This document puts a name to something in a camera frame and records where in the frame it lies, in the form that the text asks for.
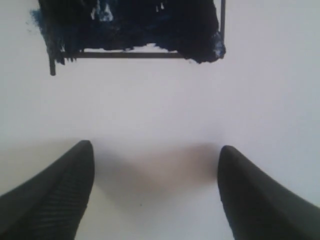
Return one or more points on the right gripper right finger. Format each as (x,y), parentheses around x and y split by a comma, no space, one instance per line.
(259,208)

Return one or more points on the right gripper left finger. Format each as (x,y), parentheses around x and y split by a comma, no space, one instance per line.
(50,205)

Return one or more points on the white paper sheet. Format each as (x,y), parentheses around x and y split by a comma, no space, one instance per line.
(157,125)

